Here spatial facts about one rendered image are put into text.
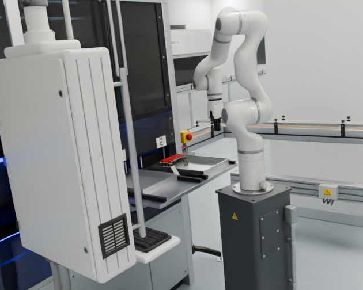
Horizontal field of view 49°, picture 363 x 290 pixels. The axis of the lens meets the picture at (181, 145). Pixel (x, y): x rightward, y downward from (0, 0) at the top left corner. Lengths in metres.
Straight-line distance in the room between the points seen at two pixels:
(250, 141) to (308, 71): 1.74
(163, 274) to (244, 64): 1.39
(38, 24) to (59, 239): 0.72
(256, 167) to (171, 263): 1.02
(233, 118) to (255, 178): 0.30
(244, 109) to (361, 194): 1.37
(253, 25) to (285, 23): 1.74
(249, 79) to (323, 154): 1.87
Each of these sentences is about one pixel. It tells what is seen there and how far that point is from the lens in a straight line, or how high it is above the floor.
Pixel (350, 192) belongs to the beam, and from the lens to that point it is 2.93.
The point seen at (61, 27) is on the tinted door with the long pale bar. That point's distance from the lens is 1.92.
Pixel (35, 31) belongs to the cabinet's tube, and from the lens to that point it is 1.42.
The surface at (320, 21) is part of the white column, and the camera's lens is 3.42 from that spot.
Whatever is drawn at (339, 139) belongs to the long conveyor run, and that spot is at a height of 0.87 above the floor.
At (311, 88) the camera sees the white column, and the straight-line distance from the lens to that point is 3.46.
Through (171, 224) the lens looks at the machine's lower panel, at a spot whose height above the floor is 0.49.
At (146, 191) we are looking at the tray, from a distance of 1.89.
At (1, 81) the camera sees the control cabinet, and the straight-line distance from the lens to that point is 1.54.
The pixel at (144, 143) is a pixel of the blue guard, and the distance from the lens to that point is 2.24.
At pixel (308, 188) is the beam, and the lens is 3.01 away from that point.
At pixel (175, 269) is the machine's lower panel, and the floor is 0.19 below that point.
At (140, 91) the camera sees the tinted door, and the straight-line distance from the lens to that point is 2.23.
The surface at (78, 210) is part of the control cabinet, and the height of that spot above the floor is 1.06.
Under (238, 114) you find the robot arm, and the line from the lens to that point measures 1.75.
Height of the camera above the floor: 1.50
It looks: 13 degrees down
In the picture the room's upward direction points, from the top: 6 degrees counter-clockwise
